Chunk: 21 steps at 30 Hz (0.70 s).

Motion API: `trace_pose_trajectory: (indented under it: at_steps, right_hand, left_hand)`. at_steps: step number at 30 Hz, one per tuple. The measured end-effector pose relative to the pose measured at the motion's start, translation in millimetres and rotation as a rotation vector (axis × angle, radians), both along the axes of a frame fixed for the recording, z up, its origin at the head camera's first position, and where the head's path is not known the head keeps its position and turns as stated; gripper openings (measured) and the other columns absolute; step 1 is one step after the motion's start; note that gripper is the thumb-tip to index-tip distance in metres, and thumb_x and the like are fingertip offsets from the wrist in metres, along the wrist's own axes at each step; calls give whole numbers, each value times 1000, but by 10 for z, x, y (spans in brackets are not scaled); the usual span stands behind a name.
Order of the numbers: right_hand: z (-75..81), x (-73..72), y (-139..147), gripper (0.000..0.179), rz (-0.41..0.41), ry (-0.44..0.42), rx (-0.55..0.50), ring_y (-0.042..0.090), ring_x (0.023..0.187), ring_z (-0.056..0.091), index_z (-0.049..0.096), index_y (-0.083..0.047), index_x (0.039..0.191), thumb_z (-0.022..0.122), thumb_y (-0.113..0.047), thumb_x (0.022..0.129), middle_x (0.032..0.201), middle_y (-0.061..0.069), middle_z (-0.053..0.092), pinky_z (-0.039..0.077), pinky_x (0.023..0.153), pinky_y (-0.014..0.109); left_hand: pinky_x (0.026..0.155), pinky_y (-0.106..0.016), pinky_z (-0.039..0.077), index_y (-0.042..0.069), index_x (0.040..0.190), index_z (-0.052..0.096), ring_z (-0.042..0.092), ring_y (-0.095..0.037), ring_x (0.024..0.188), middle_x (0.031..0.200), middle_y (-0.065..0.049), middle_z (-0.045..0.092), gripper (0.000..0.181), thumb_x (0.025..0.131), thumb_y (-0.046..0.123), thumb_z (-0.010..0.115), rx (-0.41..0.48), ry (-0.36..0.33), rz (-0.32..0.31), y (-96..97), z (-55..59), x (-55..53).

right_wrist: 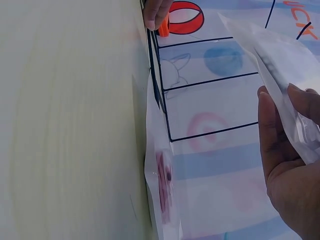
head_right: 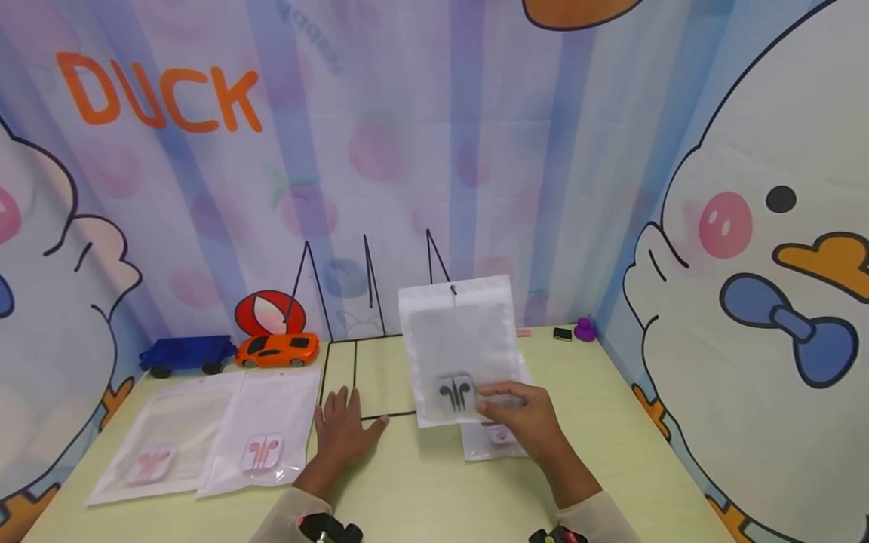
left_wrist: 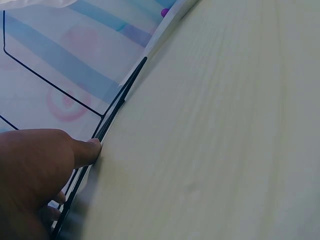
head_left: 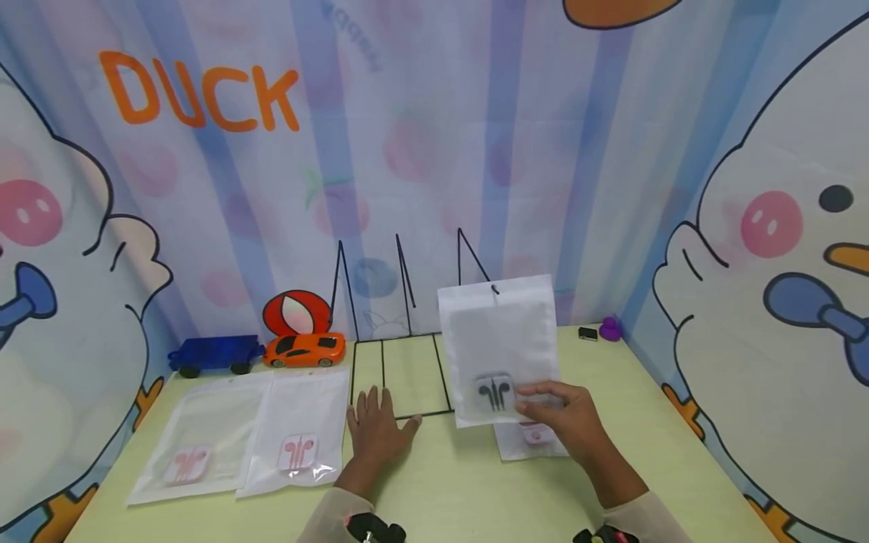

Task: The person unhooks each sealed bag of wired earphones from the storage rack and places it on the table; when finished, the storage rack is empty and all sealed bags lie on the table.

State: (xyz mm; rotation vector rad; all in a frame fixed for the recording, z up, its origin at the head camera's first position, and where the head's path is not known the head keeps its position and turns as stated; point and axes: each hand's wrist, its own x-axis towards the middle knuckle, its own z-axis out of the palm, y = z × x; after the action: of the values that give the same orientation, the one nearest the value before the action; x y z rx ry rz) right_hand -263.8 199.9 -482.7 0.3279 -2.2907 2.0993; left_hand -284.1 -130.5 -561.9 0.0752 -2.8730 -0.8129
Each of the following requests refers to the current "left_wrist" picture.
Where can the person's left hand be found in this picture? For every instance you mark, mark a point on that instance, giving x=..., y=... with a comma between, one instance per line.
x=30, y=175

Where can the person's left fingers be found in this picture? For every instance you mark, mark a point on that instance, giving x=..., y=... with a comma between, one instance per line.
x=53, y=211

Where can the person's left thumb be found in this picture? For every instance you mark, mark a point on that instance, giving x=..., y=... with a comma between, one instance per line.
x=85, y=153

